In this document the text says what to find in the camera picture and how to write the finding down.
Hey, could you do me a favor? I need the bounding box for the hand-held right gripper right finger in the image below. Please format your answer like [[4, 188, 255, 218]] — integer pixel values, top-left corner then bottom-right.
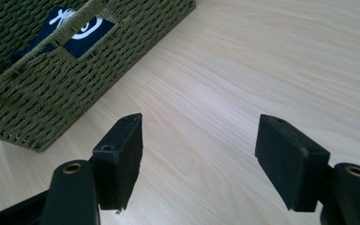
[[254, 113, 331, 213]]

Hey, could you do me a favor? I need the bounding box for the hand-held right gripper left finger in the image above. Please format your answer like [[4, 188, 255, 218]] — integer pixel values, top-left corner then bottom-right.
[[92, 112, 144, 211]]

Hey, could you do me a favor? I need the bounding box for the green woven basket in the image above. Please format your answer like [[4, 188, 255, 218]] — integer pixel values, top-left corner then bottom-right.
[[0, 0, 197, 154]]

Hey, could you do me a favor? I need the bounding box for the navy blue cap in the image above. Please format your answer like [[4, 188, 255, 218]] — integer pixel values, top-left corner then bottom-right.
[[8, 6, 117, 64]]

